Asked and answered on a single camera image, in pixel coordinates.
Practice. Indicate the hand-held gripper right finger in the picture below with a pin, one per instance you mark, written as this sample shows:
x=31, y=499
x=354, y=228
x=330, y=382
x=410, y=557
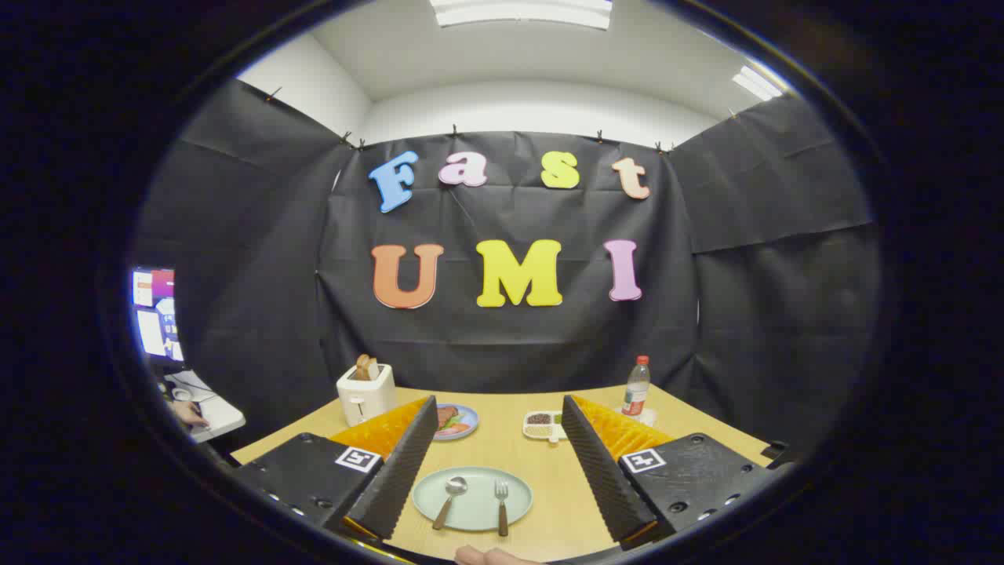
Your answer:
x=604, y=471

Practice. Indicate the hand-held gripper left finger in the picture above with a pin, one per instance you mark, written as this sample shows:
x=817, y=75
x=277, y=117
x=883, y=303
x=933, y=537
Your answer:
x=400, y=471

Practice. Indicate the white divided dish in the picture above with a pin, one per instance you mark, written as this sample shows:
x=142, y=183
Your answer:
x=549, y=434

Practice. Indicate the white square coaster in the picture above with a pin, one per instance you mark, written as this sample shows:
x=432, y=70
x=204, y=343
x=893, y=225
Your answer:
x=650, y=417

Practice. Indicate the brown steak piece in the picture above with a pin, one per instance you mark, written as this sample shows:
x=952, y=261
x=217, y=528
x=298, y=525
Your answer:
x=445, y=416

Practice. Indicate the green lettuce leaves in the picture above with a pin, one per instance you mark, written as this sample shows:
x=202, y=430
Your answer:
x=454, y=423

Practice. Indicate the pile of pale soybeans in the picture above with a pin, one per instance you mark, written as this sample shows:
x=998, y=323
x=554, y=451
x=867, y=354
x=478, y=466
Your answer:
x=538, y=431

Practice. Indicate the cream white toaster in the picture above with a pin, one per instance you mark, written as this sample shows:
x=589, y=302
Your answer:
x=365, y=402

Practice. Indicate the pale green plate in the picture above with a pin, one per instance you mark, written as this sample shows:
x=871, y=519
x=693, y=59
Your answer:
x=474, y=510

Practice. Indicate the clear red-capped water bottle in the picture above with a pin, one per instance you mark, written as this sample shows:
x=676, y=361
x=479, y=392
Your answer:
x=635, y=392

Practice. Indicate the blue plate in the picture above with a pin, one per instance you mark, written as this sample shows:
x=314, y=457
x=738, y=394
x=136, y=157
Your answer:
x=471, y=422

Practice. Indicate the toasted bread slice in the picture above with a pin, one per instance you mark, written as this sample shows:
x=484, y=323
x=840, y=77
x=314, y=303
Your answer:
x=365, y=367

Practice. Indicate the black backdrop cloth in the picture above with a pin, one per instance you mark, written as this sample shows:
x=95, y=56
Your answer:
x=510, y=345

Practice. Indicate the black table clamp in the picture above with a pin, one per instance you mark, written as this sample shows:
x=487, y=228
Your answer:
x=776, y=451

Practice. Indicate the white side desk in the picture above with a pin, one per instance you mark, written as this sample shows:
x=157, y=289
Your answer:
x=220, y=416

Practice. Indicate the computer monitor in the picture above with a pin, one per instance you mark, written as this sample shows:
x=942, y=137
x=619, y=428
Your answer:
x=153, y=314

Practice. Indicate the ceiling light panel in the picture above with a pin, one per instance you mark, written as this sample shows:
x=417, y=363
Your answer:
x=518, y=12
x=757, y=82

